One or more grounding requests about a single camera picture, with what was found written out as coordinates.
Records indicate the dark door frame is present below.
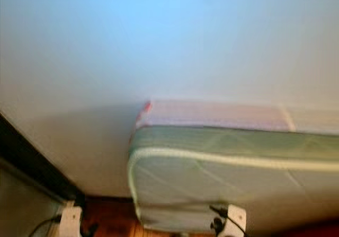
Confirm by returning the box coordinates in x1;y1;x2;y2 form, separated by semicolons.
0;112;85;206

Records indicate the pale pink padded board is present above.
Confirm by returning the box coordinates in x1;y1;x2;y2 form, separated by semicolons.
135;100;339;134

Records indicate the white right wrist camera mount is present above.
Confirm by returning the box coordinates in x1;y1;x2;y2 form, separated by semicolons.
226;204;247;237

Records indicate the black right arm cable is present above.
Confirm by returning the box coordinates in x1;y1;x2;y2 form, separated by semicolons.
209;205;244;232

